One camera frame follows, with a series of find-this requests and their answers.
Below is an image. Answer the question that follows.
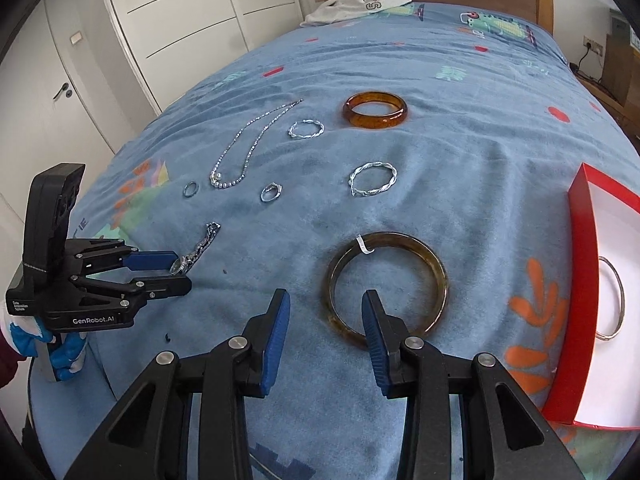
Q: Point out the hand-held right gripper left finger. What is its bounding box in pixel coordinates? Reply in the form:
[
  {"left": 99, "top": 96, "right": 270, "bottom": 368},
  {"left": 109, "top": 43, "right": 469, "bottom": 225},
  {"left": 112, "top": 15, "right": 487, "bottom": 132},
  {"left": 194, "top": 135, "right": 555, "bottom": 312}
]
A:
[{"left": 62, "top": 288, "right": 292, "bottom": 480}]

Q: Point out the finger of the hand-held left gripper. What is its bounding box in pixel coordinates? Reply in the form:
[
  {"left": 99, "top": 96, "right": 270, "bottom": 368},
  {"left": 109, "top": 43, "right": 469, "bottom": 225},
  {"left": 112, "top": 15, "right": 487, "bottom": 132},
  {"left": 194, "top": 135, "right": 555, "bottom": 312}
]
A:
[
  {"left": 66, "top": 238, "right": 179, "bottom": 277},
  {"left": 71, "top": 275, "right": 193, "bottom": 312}
]

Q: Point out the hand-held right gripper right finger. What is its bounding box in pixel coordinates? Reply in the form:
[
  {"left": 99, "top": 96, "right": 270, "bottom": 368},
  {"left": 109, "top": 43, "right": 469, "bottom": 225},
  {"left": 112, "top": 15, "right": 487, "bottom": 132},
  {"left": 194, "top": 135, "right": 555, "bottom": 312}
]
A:
[{"left": 361, "top": 289, "right": 586, "bottom": 480}]

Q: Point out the silver chain bracelet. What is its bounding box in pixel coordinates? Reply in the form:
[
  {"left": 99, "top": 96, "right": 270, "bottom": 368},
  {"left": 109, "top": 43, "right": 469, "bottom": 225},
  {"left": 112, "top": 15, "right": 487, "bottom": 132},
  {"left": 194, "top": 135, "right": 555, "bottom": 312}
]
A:
[{"left": 170, "top": 221, "right": 222, "bottom": 276}]

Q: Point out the thin brown bangle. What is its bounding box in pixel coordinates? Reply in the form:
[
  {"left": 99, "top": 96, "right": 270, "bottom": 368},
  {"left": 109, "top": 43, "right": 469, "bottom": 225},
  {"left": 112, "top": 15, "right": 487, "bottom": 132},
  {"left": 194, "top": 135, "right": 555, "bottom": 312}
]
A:
[{"left": 327, "top": 232, "right": 449, "bottom": 352}]

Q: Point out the silver chain necklace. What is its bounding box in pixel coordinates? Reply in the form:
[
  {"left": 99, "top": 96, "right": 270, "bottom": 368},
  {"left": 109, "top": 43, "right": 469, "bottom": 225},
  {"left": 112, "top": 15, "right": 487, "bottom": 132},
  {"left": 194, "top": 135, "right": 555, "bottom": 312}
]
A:
[{"left": 209, "top": 99, "right": 304, "bottom": 191}]

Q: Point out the red jewelry box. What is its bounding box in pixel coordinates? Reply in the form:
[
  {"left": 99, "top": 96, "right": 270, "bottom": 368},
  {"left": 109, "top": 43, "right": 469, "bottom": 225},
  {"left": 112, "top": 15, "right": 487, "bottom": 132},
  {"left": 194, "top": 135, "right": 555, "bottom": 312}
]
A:
[{"left": 542, "top": 162, "right": 640, "bottom": 431}]

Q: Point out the thick amber bangle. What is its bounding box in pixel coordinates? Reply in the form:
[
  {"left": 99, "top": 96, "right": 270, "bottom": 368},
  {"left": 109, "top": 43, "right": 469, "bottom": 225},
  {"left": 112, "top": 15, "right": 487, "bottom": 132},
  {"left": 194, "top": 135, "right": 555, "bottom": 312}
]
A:
[{"left": 342, "top": 91, "right": 409, "bottom": 130}]

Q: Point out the person's left forearm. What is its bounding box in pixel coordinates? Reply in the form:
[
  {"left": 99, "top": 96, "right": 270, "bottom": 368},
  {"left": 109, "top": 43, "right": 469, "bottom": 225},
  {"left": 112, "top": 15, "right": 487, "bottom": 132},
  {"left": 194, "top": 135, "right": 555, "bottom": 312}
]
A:
[{"left": 0, "top": 332, "right": 25, "bottom": 393}]

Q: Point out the person's left hand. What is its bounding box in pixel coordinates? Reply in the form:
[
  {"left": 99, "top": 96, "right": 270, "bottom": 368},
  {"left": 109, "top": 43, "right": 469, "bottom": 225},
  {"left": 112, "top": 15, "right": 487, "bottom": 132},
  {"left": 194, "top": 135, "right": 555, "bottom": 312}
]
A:
[{"left": 7, "top": 310, "right": 87, "bottom": 383}]

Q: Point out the white door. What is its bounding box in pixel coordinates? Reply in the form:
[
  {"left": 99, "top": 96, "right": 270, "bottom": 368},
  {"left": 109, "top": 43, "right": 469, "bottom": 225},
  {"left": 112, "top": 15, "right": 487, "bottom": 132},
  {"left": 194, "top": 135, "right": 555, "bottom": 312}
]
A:
[{"left": 0, "top": 0, "right": 117, "bottom": 206}]

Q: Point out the blue printed blanket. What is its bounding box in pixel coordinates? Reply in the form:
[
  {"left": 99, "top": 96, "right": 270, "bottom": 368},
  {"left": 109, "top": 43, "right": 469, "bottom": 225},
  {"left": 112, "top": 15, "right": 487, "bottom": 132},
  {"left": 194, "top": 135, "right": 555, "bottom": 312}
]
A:
[{"left": 27, "top": 2, "right": 640, "bottom": 480}]

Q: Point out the white wardrobe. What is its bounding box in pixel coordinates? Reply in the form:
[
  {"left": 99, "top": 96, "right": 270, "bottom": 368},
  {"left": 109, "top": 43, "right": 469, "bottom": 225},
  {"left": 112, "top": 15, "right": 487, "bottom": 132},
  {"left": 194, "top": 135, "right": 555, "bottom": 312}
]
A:
[{"left": 97, "top": 0, "right": 331, "bottom": 116}]

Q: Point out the plain silver bangle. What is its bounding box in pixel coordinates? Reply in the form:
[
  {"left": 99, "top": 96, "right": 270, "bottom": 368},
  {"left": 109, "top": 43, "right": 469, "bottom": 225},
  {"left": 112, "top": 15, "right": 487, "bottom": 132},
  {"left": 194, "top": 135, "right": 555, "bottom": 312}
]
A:
[{"left": 595, "top": 256, "right": 626, "bottom": 343}]

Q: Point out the white garment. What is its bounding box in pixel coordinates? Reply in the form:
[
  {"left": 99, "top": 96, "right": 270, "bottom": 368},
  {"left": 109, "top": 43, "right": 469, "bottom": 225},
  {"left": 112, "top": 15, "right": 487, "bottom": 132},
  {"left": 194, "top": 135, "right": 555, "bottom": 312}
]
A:
[{"left": 300, "top": 0, "right": 413, "bottom": 28}]

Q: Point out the low wooden nightstand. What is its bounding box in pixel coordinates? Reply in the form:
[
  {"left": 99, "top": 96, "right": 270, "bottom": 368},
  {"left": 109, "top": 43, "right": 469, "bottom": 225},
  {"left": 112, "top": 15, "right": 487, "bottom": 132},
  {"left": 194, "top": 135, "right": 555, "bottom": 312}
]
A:
[{"left": 575, "top": 72, "right": 640, "bottom": 132}]

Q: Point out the tall wooden drawer cabinet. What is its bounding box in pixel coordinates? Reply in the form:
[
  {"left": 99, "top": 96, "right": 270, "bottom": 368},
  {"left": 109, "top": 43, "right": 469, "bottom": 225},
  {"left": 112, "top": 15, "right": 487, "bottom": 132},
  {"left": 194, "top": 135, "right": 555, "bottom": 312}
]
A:
[{"left": 602, "top": 34, "right": 640, "bottom": 107}]

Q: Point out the large twisted silver bracelet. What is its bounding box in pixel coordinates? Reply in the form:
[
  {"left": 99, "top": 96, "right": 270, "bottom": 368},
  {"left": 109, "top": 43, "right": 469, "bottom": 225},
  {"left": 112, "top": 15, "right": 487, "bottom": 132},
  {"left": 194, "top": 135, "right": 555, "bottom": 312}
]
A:
[{"left": 348, "top": 161, "right": 398, "bottom": 198}]

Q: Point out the small twisted silver bracelet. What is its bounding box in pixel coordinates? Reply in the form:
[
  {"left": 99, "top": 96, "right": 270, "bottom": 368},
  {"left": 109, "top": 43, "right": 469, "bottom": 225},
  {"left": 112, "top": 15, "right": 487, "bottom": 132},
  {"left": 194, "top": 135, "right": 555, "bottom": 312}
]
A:
[{"left": 288, "top": 119, "right": 325, "bottom": 140}]

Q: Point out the black cable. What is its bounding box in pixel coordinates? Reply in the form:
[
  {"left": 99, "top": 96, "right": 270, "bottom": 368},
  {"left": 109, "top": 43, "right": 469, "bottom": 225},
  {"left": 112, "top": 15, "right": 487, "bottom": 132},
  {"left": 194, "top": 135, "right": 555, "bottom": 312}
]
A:
[{"left": 569, "top": 49, "right": 617, "bottom": 97}]

